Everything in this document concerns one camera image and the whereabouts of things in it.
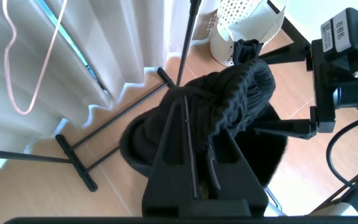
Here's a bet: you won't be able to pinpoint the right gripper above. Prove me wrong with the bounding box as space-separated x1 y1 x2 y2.
253 7 358 140

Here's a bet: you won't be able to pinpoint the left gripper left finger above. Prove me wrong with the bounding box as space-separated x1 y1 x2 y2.
141 95 199 217

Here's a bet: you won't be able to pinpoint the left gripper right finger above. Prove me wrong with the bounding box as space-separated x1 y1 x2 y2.
211 129 269 217

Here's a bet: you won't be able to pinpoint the black shorts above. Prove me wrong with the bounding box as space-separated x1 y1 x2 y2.
119 58 288 187

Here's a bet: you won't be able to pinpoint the white laundry basket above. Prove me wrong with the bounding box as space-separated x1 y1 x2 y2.
209 0 287 67

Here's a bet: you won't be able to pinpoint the black clothes rack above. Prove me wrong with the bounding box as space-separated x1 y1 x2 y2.
0 0 202 192

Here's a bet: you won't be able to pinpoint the pink clothes hanger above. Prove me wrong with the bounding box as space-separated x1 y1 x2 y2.
1 0 68 115

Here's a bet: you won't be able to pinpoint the beige curtain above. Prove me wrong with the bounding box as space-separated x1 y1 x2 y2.
0 0 219 174

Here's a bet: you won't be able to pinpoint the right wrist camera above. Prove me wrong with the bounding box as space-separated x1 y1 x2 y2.
333 68 358 110

